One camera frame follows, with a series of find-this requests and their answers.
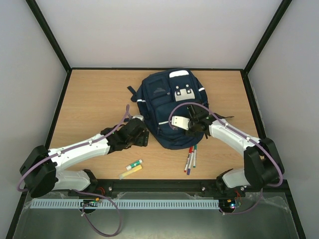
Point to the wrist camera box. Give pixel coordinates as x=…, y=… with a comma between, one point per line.
x=140, y=117
x=180, y=122

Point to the green glue stick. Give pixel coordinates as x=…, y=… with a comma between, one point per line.
x=134, y=164

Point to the black aluminium frame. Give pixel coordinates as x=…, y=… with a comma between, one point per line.
x=174, y=185

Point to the navy blue student backpack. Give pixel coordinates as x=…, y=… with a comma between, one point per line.
x=158, y=95

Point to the green marker pen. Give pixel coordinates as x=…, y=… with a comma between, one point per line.
x=194, y=156

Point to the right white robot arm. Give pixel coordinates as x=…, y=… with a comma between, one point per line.
x=262, y=163

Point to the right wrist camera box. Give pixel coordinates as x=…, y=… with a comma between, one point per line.
x=180, y=122

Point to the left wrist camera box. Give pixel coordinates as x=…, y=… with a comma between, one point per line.
x=140, y=117

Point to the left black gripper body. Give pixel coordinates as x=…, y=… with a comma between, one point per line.
x=143, y=141

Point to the light blue cable duct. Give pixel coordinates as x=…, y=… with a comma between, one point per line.
x=124, y=204

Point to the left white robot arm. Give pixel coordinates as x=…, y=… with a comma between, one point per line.
x=46, y=170

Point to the purple marker pen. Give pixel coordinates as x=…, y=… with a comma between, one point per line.
x=190, y=163

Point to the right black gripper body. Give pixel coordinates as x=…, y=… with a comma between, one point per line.
x=195, y=117

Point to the red marker pen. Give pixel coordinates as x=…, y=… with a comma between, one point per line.
x=188, y=158

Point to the yellow highlighter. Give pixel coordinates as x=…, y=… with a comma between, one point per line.
x=129, y=172

